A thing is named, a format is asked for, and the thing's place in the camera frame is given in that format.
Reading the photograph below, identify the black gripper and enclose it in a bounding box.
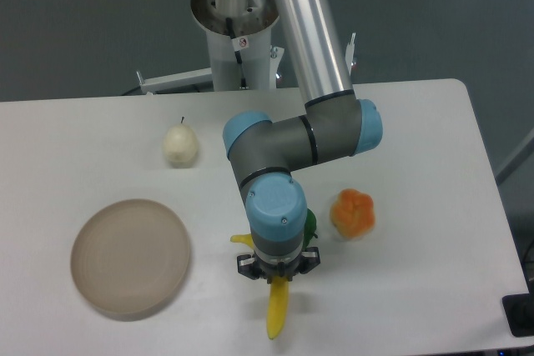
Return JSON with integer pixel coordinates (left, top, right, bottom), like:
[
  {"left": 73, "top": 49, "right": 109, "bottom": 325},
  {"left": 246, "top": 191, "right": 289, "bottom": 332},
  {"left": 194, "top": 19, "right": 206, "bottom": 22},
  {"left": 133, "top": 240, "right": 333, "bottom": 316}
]
[{"left": 236, "top": 247, "right": 320, "bottom": 283}]

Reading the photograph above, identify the yellow banana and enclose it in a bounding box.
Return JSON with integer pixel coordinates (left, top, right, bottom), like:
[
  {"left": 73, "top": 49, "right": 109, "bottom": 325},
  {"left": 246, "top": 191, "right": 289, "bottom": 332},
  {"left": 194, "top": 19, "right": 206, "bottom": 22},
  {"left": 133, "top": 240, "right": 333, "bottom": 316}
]
[{"left": 230, "top": 233, "right": 291, "bottom": 341}]

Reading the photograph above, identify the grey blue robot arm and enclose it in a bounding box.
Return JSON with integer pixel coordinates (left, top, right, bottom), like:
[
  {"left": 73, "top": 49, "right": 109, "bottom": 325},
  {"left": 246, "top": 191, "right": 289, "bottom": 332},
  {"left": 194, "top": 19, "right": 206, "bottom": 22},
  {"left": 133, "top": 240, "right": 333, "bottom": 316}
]
[{"left": 190, "top": 0, "right": 383, "bottom": 282}]

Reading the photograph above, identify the green bell pepper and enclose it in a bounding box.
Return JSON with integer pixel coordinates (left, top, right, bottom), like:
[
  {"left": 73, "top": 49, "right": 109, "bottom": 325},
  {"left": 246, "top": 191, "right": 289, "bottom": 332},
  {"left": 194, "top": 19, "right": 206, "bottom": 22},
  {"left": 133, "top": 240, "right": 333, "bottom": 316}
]
[{"left": 302, "top": 208, "right": 317, "bottom": 249}]

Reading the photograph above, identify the orange bell pepper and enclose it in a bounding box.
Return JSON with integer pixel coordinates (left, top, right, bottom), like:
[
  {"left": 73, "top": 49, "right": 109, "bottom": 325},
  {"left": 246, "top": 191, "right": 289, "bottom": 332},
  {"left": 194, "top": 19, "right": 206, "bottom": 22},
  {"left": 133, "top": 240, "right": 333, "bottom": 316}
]
[{"left": 330, "top": 188, "right": 375, "bottom": 240}]

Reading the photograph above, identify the beige round plate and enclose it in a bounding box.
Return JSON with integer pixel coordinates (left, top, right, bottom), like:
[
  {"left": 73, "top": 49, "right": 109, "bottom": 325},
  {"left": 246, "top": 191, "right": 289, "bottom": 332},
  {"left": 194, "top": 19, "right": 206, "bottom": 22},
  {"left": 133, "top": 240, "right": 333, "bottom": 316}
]
[{"left": 70, "top": 198, "right": 191, "bottom": 321}]

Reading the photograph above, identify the pale white pear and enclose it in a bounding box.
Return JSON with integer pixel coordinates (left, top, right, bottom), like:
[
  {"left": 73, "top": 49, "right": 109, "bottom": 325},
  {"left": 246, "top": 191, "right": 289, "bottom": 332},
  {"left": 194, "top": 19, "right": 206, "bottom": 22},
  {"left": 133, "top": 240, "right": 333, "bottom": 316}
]
[{"left": 162, "top": 117, "right": 199, "bottom": 167}]

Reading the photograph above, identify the black device at edge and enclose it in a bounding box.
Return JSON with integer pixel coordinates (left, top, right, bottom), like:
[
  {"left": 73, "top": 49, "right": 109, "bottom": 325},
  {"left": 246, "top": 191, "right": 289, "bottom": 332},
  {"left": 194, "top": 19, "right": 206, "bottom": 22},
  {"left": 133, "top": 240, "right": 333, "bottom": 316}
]
[{"left": 501, "top": 293, "right": 533, "bottom": 338}]

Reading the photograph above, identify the grey metal table leg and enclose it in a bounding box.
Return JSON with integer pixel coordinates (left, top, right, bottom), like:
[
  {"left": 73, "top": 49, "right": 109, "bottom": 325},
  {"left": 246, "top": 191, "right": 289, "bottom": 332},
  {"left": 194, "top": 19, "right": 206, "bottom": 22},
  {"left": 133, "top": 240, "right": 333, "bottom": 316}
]
[{"left": 494, "top": 128, "right": 534, "bottom": 186}]

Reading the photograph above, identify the white metal bracket left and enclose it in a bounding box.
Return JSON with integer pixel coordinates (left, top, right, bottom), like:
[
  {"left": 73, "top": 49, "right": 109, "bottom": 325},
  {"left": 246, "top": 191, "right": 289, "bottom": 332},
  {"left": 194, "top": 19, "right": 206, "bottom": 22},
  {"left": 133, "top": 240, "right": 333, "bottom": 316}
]
[{"left": 136, "top": 68, "right": 212, "bottom": 94}]

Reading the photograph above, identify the white metal bracket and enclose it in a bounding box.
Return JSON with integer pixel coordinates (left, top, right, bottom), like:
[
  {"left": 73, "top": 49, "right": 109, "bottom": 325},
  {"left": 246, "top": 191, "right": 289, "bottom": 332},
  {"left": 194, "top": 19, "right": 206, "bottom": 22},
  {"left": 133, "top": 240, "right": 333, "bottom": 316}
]
[
  {"left": 136, "top": 68, "right": 212, "bottom": 94},
  {"left": 345, "top": 33, "right": 357, "bottom": 74}
]

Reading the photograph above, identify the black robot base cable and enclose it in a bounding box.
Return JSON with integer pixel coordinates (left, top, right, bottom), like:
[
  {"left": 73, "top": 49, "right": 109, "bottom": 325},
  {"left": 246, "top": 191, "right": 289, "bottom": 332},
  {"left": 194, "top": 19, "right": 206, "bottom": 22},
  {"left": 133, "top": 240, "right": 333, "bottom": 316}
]
[{"left": 224, "top": 17, "right": 249, "bottom": 91}]

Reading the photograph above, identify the white metal bracket right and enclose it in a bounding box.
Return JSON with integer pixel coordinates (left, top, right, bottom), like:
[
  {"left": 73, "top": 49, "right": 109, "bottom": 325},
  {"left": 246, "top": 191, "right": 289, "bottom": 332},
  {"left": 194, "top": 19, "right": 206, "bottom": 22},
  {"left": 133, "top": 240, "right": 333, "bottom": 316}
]
[{"left": 345, "top": 33, "right": 357, "bottom": 74}]

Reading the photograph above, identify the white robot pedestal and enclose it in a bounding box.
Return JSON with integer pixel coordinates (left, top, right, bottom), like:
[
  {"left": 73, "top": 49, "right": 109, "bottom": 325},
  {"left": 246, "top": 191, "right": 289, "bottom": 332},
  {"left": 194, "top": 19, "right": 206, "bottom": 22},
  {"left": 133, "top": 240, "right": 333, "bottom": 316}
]
[{"left": 191, "top": 0, "right": 284, "bottom": 91}]

